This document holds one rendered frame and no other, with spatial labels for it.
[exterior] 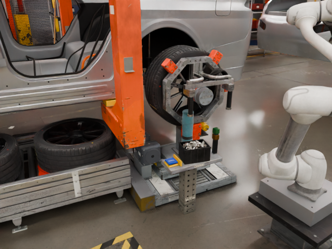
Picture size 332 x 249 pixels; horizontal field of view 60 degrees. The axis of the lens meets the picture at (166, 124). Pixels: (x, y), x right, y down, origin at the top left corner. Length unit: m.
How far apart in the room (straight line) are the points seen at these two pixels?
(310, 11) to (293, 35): 2.82
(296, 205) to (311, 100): 0.78
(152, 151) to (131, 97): 0.60
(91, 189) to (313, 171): 1.54
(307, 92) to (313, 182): 0.72
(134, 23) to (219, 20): 1.14
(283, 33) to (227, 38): 1.88
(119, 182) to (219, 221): 0.83
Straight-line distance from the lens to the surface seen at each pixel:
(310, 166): 1.93
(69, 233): 2.30
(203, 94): 2.19
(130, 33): 1.92
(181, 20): 2.65
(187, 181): 2.19
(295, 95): 1.43
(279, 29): 4.78
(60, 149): 2.29
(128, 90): 1.98
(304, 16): 1.77
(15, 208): 2.32
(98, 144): 2.31
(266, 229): 2.31
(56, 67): 3.20
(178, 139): 2.65
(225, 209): 2.43
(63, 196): 2.31
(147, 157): 2.42
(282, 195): 2.02
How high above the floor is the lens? 1.52
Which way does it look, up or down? 23 degrees down
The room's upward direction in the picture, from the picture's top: straight up
